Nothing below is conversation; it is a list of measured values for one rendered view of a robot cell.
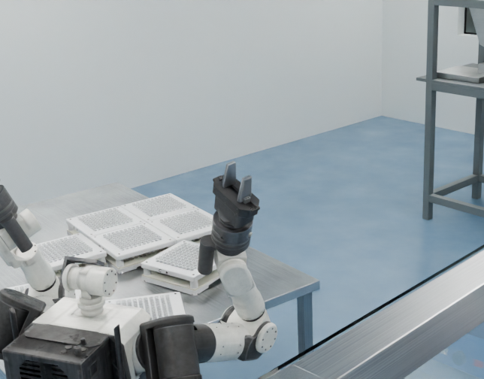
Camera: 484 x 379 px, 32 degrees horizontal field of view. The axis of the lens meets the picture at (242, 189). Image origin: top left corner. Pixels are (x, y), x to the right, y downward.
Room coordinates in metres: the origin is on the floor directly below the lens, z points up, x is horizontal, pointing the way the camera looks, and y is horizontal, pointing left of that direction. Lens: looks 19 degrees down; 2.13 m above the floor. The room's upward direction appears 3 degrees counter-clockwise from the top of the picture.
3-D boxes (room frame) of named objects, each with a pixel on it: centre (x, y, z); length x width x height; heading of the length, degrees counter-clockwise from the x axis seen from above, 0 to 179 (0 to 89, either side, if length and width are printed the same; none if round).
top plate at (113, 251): (2.96, 0.43, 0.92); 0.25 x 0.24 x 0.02; 123
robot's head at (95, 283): (1.73, 0.35, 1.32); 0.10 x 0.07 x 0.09; 68
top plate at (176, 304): (2.34, 0.32, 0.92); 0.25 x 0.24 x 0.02; 100
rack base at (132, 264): (2.96, 0.43, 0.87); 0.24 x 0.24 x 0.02; 33
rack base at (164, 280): (2.75, 0.20, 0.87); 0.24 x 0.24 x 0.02; 54
